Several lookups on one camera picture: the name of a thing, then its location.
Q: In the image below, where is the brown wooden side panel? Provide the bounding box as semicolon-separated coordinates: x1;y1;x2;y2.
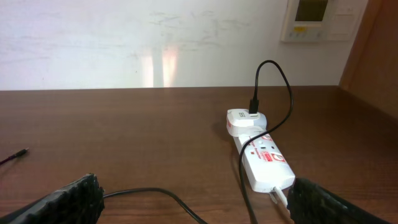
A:
339;0;397;119

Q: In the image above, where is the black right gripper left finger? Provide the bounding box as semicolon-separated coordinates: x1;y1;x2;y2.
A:
1;174;104;224

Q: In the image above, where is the white USB charger adapter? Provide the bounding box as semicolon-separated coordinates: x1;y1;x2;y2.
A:
226;109;267;137

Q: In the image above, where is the white power strip cord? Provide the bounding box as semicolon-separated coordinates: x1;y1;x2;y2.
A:
269;186;290;208

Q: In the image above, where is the white power strip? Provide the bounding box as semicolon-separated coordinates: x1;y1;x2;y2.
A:
243;134;295;193

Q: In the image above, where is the white wall control panel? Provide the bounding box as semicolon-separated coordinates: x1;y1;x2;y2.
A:
280;0;368;43

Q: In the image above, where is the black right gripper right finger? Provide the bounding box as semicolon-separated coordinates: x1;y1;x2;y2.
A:
287;178;388;224

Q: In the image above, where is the black USB charging cable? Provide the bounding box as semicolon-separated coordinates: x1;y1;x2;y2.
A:
0;60;294;224

